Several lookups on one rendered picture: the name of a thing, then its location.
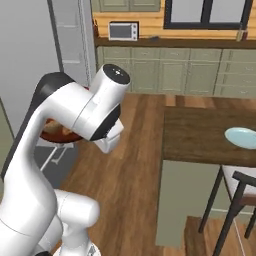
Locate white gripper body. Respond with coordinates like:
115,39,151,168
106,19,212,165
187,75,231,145
94,125,122,155

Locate orange sweet potato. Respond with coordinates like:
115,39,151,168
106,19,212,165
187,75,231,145
61,126,76,136

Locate red-brown bowl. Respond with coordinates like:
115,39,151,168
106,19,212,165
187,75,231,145
39,117,85,145

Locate chicken drumstick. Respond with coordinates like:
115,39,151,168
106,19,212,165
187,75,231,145
44,120,63,135

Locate grey fridge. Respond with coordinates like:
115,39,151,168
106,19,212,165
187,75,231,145
49,0,98,188

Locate green base cupboards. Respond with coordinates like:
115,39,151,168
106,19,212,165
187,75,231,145
96,45,256,100

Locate white microwave oven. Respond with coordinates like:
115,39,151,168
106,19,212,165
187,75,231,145
108,21,140,42

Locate light blue plate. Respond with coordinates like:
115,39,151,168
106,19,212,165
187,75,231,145
224,126,256,150

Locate dark wooden chair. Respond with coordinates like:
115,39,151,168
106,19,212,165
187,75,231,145
197,164,256,256

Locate black framed window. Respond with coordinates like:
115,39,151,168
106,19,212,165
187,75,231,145
162,0,255,31

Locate white wire fridge shelf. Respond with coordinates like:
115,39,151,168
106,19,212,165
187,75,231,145
34,138,76,172

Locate green wall cupboards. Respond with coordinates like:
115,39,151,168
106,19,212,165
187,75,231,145
91,0,162,13

